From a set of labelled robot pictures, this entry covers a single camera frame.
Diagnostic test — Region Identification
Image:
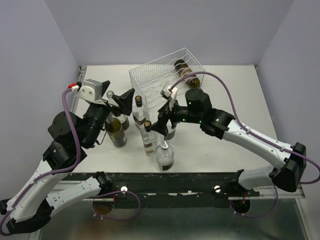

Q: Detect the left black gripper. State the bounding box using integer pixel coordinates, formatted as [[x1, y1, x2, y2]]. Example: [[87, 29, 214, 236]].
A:
[[83, 81, 136, 147]]

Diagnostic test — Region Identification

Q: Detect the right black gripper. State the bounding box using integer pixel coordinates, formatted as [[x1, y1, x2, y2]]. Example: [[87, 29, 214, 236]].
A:
[[149, 95, 203, 136]]

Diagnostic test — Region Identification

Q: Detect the clear round bottle back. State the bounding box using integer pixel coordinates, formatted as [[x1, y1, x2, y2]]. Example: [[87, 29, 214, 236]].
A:
[[164, 121, 176, 141]]

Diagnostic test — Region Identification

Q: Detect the clear bottle black cap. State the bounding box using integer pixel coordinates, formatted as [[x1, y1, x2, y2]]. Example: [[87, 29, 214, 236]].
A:
[[141, 120, 158, 157]]

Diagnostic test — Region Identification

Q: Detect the small bottle brown label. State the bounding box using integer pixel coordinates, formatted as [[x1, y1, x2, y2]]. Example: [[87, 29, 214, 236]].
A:
[[132, 95, 150, 131]]

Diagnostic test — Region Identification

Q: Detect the clear bottle silver cap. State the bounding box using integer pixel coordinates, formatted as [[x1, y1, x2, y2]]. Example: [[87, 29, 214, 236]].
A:
[[154, 141, 175, 172]]

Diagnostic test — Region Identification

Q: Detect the green wine bottle brown label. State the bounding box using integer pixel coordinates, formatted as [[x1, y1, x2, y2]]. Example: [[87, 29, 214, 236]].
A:
[[174, 59, 201, 88]]

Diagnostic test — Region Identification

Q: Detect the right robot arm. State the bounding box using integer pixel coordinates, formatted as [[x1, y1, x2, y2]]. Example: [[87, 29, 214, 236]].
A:
[[151, 88, 307, 196]]

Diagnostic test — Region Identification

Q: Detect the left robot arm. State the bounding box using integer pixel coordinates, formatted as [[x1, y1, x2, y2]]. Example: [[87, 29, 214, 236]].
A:
[[0, 79, 135, 236]]

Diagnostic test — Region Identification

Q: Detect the frosted clear tall bottle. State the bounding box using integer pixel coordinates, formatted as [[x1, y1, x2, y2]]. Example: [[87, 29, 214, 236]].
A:
[[106, 90, 130, 131]]

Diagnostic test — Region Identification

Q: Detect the dark wine bottle left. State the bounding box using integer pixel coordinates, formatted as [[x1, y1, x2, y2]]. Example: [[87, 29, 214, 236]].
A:
[[106, 114, 127, 148]]

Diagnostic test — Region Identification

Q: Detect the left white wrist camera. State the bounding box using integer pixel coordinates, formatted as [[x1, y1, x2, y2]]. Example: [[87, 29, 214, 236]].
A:
[[75, 79, 105, 105]]

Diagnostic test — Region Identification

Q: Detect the white wire wine rack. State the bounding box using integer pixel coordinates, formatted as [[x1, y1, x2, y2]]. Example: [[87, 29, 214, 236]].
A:
[[129, 48, 205, 111]]

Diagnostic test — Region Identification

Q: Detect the black mounting rail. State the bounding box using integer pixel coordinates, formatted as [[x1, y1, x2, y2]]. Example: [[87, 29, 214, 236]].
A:
[[59, 171, 263, 210]]

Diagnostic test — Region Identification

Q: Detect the aluminium extrusion rail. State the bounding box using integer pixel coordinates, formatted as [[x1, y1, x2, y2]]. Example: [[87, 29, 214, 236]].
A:
[[253, 185, 306, 199]]

